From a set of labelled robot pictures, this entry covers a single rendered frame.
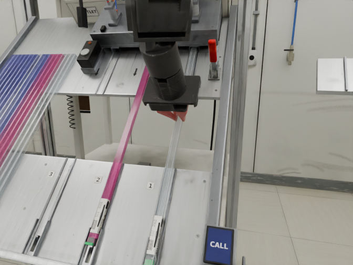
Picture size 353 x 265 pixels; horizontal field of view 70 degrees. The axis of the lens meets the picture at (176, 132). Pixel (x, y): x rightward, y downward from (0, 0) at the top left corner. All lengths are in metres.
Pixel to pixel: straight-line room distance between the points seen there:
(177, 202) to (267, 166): 2.00
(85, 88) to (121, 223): 0.37
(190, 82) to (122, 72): 0.26
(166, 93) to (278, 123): 1.94
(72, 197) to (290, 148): 2.07
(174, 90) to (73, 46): 0.49
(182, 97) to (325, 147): 2.08
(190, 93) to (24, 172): 0.39
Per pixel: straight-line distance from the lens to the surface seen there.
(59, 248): 0.53
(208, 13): 0.70
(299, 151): 2.42
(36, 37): 0.99
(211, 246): 0.40
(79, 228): 0.52
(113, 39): 0.74
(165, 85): 0.43
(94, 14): 0.89
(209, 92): 0.58
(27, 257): 0.53
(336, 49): 2.36
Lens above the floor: 1.04
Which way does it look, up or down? 15 degrees down
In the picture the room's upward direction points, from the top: straight up
